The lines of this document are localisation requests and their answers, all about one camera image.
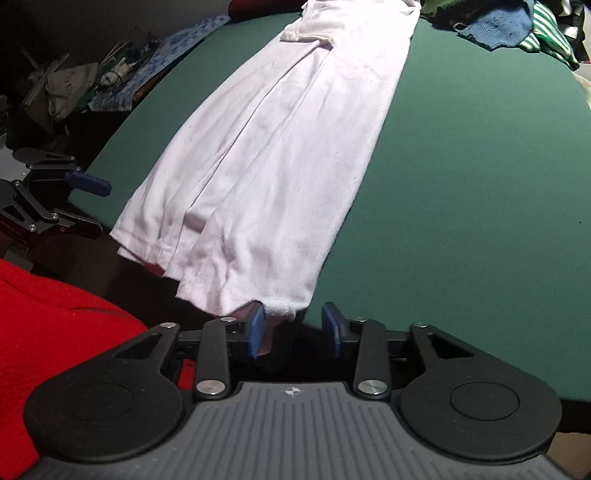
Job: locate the white polo shirt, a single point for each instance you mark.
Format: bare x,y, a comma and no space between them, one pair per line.
246,200

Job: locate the small white plush toy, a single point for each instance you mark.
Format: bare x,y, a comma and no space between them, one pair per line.
117,73

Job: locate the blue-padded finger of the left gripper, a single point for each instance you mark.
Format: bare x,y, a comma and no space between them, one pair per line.
89,184
78,225

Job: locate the white paper bag clutter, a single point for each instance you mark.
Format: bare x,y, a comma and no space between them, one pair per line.
66,87

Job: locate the red object at edge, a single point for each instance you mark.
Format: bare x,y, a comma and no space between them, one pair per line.
81,378

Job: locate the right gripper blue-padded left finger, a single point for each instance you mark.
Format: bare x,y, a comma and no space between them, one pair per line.
212,376

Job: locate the green white striped shirt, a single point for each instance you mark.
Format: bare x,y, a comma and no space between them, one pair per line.
546,37

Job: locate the blue knit garment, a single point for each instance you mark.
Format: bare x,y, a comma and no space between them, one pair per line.
501,24

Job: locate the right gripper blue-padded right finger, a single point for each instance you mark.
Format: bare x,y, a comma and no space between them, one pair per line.
367,342

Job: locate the blue white patterned cloth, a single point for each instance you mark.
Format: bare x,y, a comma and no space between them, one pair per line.
150,61

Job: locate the dark green knit sweater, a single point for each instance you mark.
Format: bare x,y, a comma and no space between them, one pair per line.
448,13

